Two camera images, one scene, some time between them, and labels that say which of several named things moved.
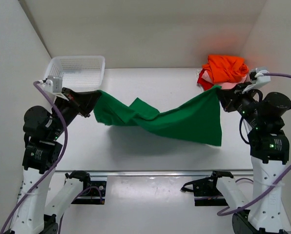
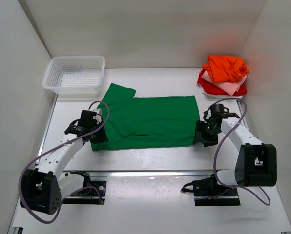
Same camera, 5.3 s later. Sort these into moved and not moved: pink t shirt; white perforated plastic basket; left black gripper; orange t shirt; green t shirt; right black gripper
Moved: green t shirt; right black gripper; left black gripper
Not moved: orange t shirt; white perforated plastic basket; pink t shirt
